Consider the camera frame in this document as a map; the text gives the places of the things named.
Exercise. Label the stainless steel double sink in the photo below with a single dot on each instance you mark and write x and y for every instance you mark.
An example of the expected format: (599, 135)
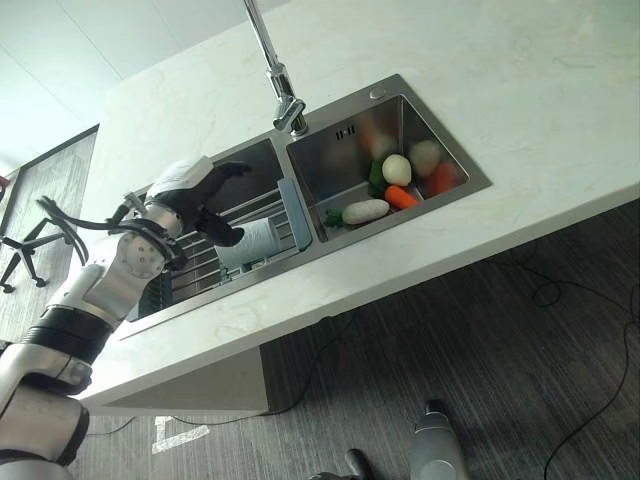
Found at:
(340, 165)

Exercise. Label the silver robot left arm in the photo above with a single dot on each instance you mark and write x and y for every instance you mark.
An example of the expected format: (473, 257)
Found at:
(95, 295)

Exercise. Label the black office chair base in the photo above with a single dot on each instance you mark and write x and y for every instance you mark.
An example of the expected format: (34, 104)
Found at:
(22, 250)

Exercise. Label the steel sink drain rack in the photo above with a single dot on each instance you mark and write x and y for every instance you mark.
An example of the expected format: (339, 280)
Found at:
(295, 215)

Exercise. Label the long white radish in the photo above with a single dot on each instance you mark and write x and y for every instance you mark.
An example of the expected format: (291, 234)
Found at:
(367, 211)

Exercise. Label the round white radish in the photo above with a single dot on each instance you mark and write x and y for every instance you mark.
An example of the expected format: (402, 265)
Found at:
(397, 169)

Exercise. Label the chrome kitchen faucet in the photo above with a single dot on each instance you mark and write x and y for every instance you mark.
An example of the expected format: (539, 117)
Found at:
(280, 82)

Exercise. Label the round chrome sink cap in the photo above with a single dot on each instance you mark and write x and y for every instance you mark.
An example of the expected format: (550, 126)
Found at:
(377, 92)

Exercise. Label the white ceramic cup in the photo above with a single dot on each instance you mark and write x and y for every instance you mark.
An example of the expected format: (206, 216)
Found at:
(255, 242)

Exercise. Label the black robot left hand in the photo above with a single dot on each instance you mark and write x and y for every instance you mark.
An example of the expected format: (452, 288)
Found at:
(182, 182)

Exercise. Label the orange carrot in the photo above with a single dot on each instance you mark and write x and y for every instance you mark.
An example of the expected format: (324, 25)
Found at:
(400, 196)

